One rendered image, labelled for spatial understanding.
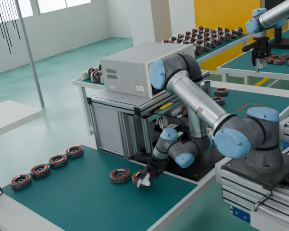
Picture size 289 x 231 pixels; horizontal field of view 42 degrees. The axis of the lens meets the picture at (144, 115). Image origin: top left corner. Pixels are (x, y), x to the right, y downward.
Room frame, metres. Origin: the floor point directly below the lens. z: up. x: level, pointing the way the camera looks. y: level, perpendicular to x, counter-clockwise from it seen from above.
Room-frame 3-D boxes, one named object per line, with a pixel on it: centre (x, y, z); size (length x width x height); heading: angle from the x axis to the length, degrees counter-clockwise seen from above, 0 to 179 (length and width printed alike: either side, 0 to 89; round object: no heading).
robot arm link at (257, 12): (2.06, -0.71, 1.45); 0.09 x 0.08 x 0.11; 30
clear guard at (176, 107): (1.91, -0.18, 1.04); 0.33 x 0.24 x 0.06; 45
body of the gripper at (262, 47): (2.06, -0.71, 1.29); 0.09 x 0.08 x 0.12; 37
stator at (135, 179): (1.64, 0.05, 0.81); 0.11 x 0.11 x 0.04
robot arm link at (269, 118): (1.26, -0.44, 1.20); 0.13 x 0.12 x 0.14; 124
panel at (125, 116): (2.19, -0.11, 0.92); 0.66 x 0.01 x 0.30; 135
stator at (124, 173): (1.76, 0.18, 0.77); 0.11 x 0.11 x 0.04
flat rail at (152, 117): (2.08, -0.22, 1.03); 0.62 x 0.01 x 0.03; 135
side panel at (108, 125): (2.06, 0.22, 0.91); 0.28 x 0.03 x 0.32; 45
